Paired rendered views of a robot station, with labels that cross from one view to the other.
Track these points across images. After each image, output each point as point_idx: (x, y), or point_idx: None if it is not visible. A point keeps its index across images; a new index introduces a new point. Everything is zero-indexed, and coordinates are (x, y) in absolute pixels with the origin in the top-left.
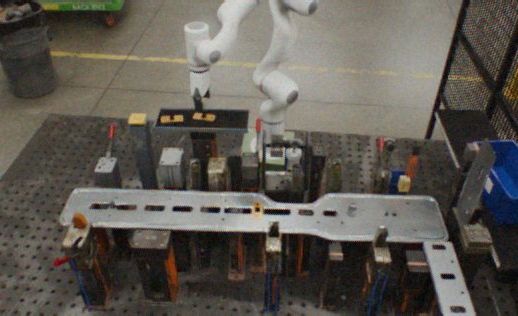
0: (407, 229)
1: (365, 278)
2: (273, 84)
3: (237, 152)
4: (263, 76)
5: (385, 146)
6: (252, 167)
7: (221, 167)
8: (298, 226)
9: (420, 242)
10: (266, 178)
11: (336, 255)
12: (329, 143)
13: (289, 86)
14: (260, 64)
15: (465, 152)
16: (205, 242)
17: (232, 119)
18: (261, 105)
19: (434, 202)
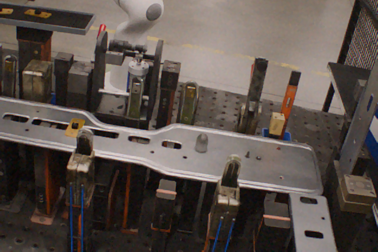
0: (271, 176)
1: (206, 236)
2: None
3: (67, 56)
4: None
5: (256, 65)
6: (81, 76)
7: (41, 69)
8: (123, 152)
9: (286, 193)
10: (101, 100)
11: (166, 193)
12: (201, 97)
13: None
14: None
15: (355, 91)
16: (4, 162)
17: (70, 20)
18: (118, 25)
19: (312, 152)
